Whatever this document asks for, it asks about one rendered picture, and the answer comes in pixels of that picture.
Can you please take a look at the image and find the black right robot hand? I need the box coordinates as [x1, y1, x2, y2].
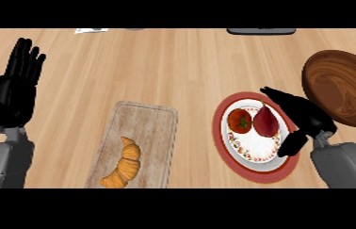
[258, 86, 340, 158]

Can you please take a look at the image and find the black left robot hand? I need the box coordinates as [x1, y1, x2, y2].
[0, 37, 47, 129]

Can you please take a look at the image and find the dark red pear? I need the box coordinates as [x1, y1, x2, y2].
[253, 100, 281, 139]

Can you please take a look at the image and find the brown wooden bowl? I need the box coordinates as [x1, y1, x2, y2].
[300, 49, 356, 128]

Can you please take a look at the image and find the white patterned plate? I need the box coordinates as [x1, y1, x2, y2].
[220, 98, 291, 173]

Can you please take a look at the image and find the red tomato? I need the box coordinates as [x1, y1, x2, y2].
[226, 107, 254, 135]

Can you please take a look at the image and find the round red placemat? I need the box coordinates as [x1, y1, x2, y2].
[211, 91, 301, 185]

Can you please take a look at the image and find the white flat object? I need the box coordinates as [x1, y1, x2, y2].
[74, 27, 109, 35]

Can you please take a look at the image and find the dark grey flat appliance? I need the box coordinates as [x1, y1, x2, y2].
[226, 27, 297, 36]

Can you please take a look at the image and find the pale wooden cutting board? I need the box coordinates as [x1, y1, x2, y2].
[83, 100, 179, 189]

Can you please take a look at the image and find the golden croissant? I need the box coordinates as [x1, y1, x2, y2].
[99, 136, 142, 189]

